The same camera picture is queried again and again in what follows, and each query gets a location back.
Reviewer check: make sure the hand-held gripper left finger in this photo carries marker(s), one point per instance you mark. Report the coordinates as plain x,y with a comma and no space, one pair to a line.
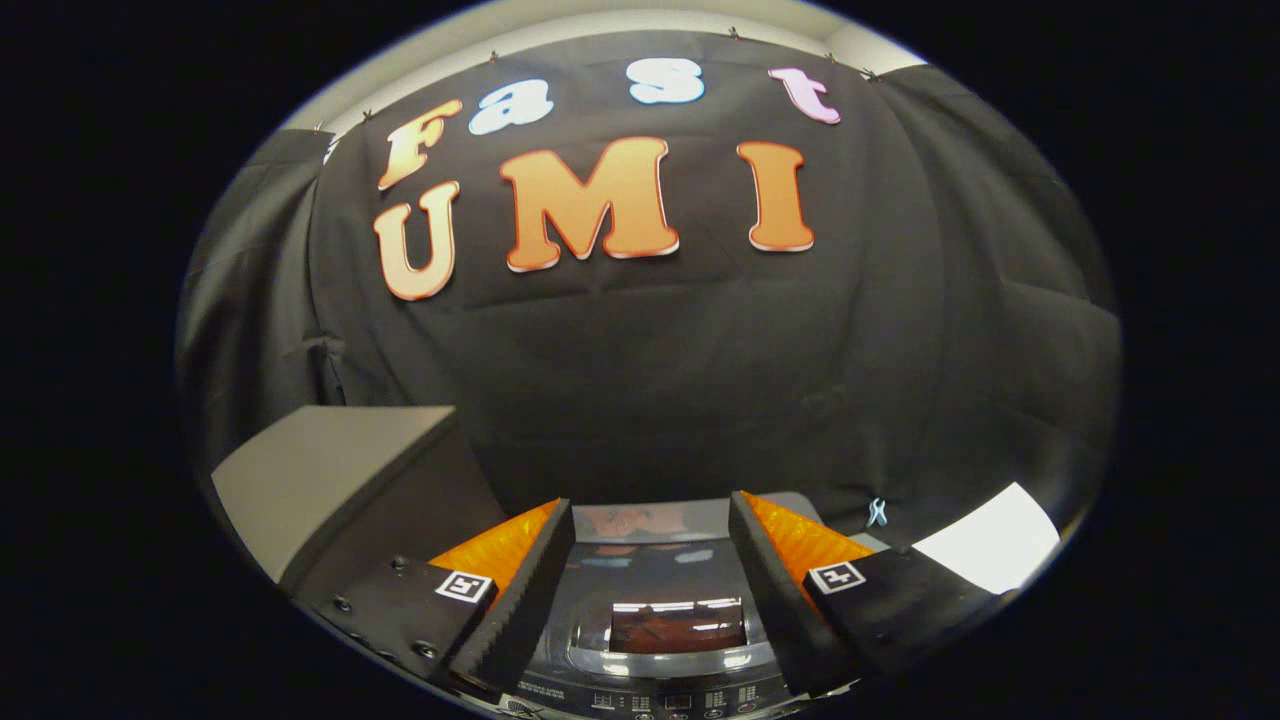
525,600

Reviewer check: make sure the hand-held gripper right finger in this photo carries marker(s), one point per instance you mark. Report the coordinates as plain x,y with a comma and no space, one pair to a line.
780,610

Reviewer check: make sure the grey washing machine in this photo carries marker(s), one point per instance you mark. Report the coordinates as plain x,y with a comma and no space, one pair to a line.
670,700

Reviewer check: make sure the small light blue clip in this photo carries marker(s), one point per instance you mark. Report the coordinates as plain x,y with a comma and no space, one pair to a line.
877,512

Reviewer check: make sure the white board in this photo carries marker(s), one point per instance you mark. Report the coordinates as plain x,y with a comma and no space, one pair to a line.
990,540

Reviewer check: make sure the grey stand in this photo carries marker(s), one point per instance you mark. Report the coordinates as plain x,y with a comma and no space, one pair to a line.
320,470

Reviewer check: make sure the black backdrop cloth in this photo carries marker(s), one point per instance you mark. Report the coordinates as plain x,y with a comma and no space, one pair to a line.
640,350

